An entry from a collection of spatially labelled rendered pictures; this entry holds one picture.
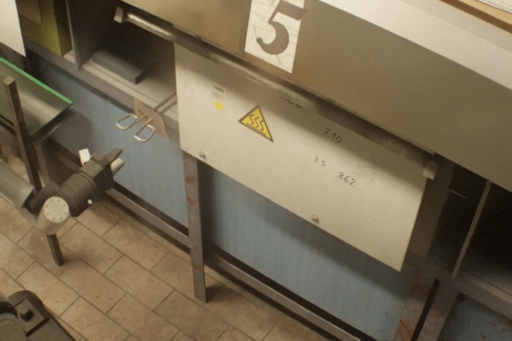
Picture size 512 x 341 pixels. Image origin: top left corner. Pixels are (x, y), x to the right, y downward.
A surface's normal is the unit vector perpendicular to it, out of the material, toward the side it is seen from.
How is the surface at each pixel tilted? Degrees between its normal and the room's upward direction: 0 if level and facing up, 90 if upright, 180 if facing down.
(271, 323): 0
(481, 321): 90
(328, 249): 90
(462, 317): 90
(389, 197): 90
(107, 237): 0
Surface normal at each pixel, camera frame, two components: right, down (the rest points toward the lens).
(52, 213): 0.44, -0.36
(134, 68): 0.04, -0.69
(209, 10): -0.57, 0.43
